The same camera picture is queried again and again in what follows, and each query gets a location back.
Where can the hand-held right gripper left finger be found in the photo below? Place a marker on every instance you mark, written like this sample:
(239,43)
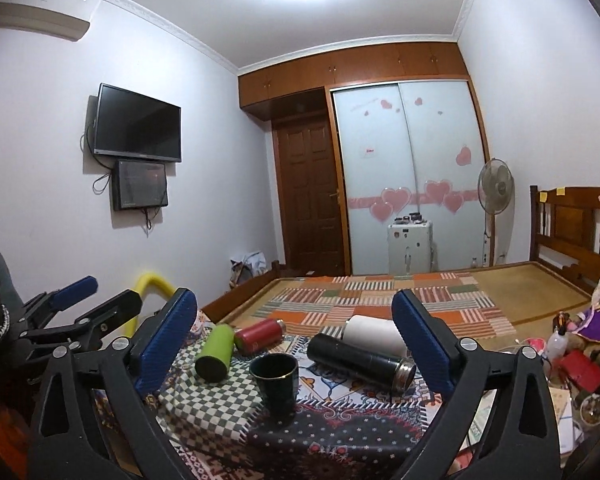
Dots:
(164,342)

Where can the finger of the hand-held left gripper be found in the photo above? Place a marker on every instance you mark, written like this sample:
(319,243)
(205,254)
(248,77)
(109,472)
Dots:
(114,308)
(76,288)

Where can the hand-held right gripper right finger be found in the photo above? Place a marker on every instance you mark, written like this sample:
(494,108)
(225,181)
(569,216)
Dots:
(425,345)

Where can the green insulated cup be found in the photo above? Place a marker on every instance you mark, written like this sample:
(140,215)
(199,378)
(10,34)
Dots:
(215,352)

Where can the white cup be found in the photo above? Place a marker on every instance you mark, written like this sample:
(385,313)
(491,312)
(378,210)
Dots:
(370,335)

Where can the black thermos cup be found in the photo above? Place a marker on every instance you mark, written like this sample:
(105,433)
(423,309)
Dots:
(352,357)

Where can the red insulated cup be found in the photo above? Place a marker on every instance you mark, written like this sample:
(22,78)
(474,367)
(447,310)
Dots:
(257,336)

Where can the yellow foam tube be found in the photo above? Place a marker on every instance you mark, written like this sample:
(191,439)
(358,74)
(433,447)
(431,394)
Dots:
(152,281)

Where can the green checkered cloth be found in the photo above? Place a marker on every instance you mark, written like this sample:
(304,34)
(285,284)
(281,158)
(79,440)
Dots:
(205,405)

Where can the small white cabinet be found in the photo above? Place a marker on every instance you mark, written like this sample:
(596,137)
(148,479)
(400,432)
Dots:
(409,247)

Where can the patchwork quilt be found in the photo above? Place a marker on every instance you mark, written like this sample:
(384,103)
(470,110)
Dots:
(330,300)

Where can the bag of clothes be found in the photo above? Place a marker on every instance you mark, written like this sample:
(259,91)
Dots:
(250,267)

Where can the dark green mug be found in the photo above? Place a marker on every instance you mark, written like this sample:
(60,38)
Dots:
(274,380)

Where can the straw bed mat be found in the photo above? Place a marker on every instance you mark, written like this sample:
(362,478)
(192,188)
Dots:
(530,290)

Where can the patterned floral tablecloth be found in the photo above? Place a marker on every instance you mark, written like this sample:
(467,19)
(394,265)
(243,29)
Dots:
(330,430)

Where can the clear spray bottle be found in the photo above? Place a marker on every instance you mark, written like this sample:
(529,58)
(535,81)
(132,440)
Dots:
(557,342)

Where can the red box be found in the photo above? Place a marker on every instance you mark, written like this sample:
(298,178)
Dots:
(582,370)

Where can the orange cloth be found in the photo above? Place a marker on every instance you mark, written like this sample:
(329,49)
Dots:
(0,440)

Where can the white standing fan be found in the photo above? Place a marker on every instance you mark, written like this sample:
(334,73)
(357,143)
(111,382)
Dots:
(496,185)

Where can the clear drinking glass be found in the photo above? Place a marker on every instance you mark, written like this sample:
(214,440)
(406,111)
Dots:
(595,407)

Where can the wooden wardrobe with sliding doors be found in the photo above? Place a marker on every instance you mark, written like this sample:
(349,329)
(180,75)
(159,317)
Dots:
(405,160)

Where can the brown wooden door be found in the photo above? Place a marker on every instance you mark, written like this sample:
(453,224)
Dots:
(307,195)

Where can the white air conditioner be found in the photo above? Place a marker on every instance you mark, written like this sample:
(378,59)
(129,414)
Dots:
(40,7)

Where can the small wall-mounted black monitor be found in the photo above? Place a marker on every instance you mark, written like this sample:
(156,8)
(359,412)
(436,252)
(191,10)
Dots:
(141,185)

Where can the wall-mounted black television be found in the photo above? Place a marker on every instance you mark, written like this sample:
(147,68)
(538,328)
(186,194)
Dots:
(137,122)

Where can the wooden bed frame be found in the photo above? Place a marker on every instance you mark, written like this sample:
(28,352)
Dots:
(565,220)

